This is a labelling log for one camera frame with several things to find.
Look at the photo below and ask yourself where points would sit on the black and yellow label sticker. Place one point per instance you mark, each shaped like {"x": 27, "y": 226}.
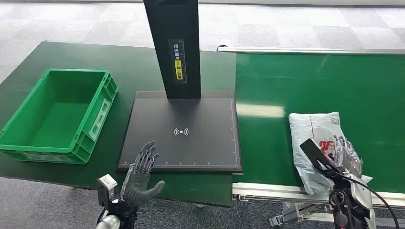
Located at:
{"x": 178, "y": 72}

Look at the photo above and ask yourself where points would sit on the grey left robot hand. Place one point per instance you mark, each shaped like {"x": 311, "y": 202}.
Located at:
{"x": 136, "y": 189}

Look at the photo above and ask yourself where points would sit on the silver conveyor side rail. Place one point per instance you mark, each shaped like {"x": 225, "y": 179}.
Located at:
{"x": 269, "y": 191}
{"x": 316, "y": 50}

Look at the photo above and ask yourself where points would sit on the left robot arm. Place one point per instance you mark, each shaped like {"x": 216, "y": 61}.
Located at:
{"x": 109, "y": 222}

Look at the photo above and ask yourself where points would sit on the green conveyor belt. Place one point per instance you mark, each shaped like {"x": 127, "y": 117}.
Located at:
{"x": 316, "y": 82}

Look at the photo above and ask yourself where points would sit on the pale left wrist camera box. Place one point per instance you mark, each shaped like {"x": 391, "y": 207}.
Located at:
{"x": 106, "y": 186}

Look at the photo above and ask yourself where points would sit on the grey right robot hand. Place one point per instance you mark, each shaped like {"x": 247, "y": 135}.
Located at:
{"x": 348, "y": 158}

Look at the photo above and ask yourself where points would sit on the green plastic crate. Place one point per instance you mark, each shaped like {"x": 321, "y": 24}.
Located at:
{"x": 57, "y": 126}

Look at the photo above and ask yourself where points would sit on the white plastic courier package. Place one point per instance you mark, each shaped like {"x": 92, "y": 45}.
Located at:
{"x": 307, "y": 132}

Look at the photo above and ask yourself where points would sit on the metal conveyor support bracket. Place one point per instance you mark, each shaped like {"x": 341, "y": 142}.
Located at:
{"x": 294, "y": 215}

